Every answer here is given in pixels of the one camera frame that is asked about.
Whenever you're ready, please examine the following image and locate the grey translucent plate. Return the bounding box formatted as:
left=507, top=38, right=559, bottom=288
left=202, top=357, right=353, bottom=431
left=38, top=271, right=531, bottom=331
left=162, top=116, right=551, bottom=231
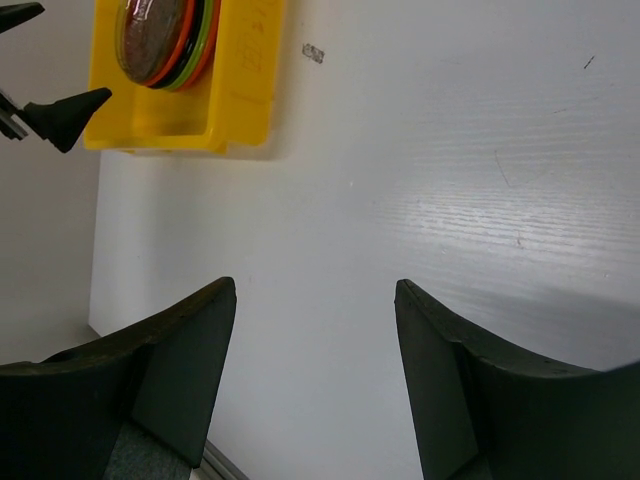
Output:
left=129, top=1, right=186, bottom=84
left=114, top=1, right=139, bottom=78

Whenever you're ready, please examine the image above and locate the orange plate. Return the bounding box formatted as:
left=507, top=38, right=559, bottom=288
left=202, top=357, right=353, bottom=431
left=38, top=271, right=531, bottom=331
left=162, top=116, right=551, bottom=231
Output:
left=178, top=1, right=221, bottom=91
left=144, top=0, right=198, bottom=88

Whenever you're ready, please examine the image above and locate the green plate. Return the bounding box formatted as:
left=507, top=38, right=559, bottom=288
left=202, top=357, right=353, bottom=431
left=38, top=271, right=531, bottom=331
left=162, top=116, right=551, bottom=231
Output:
left=165, top=0, right=214, bottom=92

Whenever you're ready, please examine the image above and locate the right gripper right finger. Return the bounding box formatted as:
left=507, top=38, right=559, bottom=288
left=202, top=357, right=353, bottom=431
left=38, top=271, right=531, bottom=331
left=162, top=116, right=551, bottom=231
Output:
left=395, top=280, right=639, bottom=479

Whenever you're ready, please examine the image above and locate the aluminium rail front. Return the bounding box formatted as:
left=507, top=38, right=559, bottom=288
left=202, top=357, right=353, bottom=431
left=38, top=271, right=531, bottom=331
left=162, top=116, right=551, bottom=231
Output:
left=189, top=441, right=249, bottom=480

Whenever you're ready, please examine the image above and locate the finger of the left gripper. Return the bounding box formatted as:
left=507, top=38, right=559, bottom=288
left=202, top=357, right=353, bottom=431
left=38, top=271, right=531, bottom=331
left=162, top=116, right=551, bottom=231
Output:
left=22, top=87, right=112, bottom=153
left=0, top=2, right=45, bottom=34

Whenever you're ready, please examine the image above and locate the black plate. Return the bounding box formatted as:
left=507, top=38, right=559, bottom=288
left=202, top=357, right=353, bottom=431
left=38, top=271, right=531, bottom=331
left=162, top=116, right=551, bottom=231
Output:
left=150, top=0, right=206, bottom=90

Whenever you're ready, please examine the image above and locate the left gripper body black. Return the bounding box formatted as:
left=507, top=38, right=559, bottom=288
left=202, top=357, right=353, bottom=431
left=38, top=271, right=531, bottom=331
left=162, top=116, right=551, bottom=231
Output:
left=0, top=91, right=29, bottom=140

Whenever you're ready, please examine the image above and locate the yellow plastic bin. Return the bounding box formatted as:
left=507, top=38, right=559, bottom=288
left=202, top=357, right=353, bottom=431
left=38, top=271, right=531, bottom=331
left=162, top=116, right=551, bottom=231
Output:
left=84, top=1, right=286, bottom=154

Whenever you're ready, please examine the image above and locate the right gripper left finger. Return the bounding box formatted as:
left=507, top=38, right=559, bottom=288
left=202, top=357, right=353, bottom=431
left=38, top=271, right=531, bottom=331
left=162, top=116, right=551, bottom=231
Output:
left=1, top=277, right=236, bottom=479

